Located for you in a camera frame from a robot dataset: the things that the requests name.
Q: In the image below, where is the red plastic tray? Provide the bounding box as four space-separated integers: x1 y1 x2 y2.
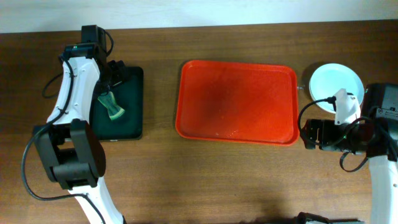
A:
175 60 299 146

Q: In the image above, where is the green dish sponge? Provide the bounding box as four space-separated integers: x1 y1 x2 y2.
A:
98 91 125 121

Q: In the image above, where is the black rectangular tray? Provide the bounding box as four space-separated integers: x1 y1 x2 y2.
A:
90 67 144 141

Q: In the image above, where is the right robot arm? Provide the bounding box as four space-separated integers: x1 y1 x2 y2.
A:
298 83 397 223

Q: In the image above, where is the white plate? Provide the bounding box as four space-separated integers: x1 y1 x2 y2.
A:
309 63 364 105

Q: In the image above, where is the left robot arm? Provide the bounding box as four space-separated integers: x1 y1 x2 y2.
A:
29 25 126 223

